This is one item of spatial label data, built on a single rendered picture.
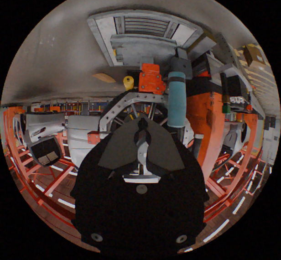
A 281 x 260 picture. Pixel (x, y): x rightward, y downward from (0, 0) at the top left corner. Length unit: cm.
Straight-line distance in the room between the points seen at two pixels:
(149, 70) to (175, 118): 29
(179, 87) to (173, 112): 12
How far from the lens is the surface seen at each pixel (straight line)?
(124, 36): 75
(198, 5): 76
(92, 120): 102
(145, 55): 76
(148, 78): 51
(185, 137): 60
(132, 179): 40
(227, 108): 47
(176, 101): 40
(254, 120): 244
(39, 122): 269
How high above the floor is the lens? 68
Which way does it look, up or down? 5 degrees up
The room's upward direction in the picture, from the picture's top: 177 degrees counter-clockwise
